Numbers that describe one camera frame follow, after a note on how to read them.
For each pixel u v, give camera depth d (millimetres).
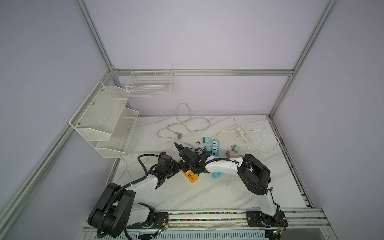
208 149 985
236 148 988
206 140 1039
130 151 980
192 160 694
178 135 1067
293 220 742
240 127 1075
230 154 956
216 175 860
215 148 983
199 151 964
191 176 858
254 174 508
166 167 713
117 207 420
